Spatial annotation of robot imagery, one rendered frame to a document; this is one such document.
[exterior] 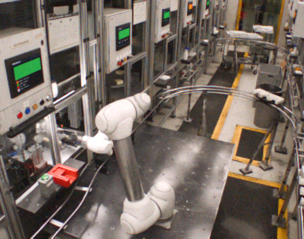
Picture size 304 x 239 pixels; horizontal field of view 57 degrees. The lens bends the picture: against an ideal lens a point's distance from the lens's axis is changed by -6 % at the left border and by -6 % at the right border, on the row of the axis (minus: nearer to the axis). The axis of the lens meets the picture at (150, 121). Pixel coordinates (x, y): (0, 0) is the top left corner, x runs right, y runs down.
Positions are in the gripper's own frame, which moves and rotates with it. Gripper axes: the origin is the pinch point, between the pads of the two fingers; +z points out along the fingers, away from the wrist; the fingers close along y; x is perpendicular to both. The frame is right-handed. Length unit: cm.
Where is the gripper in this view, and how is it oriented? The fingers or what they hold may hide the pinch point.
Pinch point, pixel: (60, 135)
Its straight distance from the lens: 222.3
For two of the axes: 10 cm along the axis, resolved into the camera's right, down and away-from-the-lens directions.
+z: -9.3, -2.0, 3.1
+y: 0.3, -8.8, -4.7
